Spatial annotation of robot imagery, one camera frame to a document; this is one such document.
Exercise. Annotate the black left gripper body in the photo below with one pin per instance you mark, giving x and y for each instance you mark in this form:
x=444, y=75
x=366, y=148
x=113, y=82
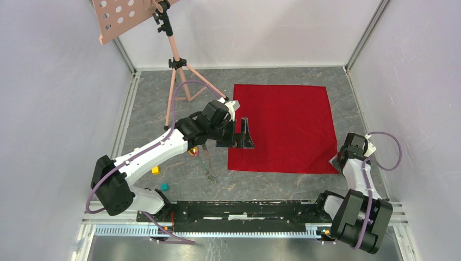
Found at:
x=213, y=130

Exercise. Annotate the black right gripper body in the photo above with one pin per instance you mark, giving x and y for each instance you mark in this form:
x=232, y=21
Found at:
x=342, y=150

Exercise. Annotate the red cloth napkin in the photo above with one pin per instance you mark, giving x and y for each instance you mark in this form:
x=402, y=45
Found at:
x=291, y=126

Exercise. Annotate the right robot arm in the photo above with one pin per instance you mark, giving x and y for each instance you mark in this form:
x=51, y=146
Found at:
x=361, y=217

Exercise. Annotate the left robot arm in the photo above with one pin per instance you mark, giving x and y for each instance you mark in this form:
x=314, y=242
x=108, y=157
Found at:
x=113, y=182

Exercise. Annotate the iridescent spoon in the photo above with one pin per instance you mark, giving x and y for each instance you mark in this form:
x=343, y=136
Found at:
x=194, y=151

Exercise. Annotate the yellow cube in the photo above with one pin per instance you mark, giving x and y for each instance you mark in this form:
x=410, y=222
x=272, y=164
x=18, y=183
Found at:
x=155, y=171

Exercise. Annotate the teal cube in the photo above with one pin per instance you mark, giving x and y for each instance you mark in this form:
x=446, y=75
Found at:
x=164, y=187

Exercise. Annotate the pink music stand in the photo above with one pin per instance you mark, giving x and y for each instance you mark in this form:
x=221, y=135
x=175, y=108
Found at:
x=117, y=17

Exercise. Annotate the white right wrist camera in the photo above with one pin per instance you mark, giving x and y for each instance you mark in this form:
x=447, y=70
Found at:
x=370, y=147

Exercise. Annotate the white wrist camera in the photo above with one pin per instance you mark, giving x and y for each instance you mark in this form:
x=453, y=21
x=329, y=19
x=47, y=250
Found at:
x=232, y=106
x=370, y=147

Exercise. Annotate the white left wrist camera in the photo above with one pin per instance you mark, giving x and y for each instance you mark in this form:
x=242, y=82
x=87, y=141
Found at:
x=232, y=106

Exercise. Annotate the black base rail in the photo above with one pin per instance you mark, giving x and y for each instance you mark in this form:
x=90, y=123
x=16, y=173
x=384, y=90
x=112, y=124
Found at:
x=241, y=216

